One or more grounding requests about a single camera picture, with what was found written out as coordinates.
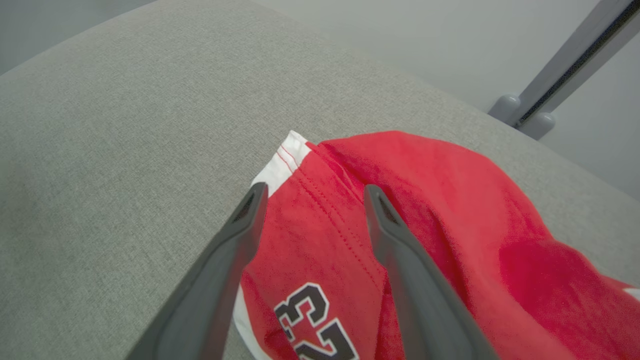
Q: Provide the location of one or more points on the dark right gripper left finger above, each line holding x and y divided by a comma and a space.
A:
215, 285

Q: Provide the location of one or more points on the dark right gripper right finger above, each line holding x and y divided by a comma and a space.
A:
420, 300

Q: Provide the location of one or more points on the red white basketball jersey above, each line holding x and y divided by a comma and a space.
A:
450, 225

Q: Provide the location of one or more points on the grey fabric sofa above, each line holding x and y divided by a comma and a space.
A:
125, 150

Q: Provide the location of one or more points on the grey partition post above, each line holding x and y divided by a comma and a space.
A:
565, 65

